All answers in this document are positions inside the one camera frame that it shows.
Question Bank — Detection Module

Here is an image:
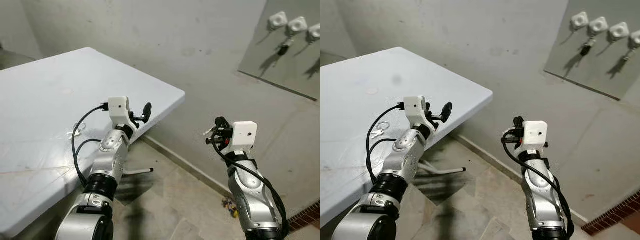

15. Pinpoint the grey hook board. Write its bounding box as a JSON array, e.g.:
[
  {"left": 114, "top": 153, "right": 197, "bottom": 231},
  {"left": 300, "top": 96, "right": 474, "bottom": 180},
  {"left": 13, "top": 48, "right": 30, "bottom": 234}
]
[
  {"left": 543, "top": 0, "right": 640, "bottom": 101},
  {"left": 237, "top": 0, "right": 321, "bottom": 101}
]

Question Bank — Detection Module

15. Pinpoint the small yellow floor object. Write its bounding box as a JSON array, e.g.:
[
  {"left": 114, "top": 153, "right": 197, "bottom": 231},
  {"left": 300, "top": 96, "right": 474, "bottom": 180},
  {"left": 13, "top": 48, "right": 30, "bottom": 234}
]
[{"left": 222, "top": 197, "right": 240, "bottom": 219}]

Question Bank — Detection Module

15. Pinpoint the white folding table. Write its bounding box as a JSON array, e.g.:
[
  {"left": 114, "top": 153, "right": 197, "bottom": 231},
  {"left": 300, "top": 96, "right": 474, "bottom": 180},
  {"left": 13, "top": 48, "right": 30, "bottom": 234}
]
[
  {"left": 0, "top": 47, "right": 186, "bottom": 238},
  {"left": 320, "top": 47, "right": 494, "bottom": 228}
]

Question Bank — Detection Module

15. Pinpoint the red brick edging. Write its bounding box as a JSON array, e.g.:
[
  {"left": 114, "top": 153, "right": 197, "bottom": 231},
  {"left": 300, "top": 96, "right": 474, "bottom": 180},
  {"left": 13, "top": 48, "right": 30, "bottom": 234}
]
[
  {"left": 581, "top": 190, "right": 640, "bottom": 237},
  {"left": 289, "top": 200, "right": 321, "bottom": 232}
]

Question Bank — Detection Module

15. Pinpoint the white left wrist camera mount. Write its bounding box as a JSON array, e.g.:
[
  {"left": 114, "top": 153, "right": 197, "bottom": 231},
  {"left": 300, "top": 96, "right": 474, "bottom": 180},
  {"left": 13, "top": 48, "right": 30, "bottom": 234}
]
[
  {"left": 403, "top": 96, "right": 428, "bottom": 128},
  {"left": 107, "top": 96, "right": 132, "bottom": 129}
]

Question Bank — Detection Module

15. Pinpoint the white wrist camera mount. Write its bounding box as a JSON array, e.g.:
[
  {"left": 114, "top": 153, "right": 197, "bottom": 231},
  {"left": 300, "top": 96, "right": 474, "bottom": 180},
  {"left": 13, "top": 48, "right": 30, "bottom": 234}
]
[
  {"left": 107, "top": 96, "right": 132, "bottom": 129},
  {"left": 221, "top": 121, "right": 258, "bottom": 156},
  {"left": 517, "top": 120, "right": 549, "bottom": 156},
  {"left": 403, "top": 96, "right": 428, "bottom": 128}
]

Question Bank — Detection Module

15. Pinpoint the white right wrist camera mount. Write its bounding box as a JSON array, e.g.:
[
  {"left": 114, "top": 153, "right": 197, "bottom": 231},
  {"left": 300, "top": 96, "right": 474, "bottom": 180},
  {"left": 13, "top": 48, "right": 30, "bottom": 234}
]
[
  {"left": 221, "top": 121, "right": 258, "bottom": 156},
  {"left": 517, "top": 120, "right": 549, "bottom": 156}
]

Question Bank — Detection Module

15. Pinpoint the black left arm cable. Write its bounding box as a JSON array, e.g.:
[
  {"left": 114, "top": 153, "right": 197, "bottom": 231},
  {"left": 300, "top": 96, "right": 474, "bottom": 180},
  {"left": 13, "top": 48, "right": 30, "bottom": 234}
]
[
  {"left": 366, "top": 103, "right": 405, "bottom": 186},
  {"left": 71, "top": 103, "right": 110, "bottom": 188}
]

